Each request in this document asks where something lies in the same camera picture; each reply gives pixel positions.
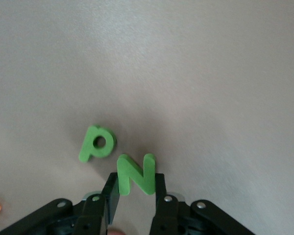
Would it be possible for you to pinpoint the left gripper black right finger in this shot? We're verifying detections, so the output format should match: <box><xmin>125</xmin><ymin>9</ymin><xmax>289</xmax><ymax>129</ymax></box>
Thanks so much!
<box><xmin>149</xmin><ymin>173</ymin><xmax>257</xmax><ymax>235</ymax></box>

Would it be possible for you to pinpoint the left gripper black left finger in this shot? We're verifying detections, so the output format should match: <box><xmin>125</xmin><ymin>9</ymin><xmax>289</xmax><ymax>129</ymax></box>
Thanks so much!
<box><xmin>0</xmin><ymin>172</ymin><xmax>121</xmax><ymax>235</ymax></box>

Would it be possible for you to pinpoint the green foam capital N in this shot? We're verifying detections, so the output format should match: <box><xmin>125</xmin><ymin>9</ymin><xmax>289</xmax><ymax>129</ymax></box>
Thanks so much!
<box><xmin>116</xmin><ymin>153</ymin><xmax>157</xmax><ymax>196</ymax></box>

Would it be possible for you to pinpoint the green foam letter P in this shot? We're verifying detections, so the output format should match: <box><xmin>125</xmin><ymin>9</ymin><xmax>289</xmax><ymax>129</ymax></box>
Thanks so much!
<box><xmin>78</xmin><ymin>124</ymin><xmax>118</xmax><ymax>163</ymax></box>

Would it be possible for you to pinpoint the brown table cover sheet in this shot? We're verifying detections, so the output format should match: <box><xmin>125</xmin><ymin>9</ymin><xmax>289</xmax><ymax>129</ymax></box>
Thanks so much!
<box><xmin>0</xmin><ymin>0</ymin><xmax>294</xmax><ymax>235</ymax></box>

